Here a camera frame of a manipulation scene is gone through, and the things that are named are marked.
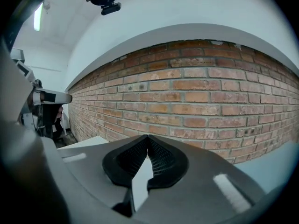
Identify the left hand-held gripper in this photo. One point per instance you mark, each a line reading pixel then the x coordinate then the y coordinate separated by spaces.
pixel 28 76

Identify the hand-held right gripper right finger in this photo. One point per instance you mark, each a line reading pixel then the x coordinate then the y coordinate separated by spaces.
pixel 198 195

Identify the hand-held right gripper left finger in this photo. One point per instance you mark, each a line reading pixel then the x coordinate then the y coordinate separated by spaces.
pixel 88 171

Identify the long ceiling light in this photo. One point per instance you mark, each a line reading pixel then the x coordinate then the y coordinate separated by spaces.
pixel 38 17

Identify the round ceiling fixture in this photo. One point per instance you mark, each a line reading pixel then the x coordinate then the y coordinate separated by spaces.
pixel 46 5

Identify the person's black clothing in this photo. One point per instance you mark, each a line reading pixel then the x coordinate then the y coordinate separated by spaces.
pixel 23 3

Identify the black head-mounted camera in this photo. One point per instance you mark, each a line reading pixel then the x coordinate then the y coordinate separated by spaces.
pixel 111 8

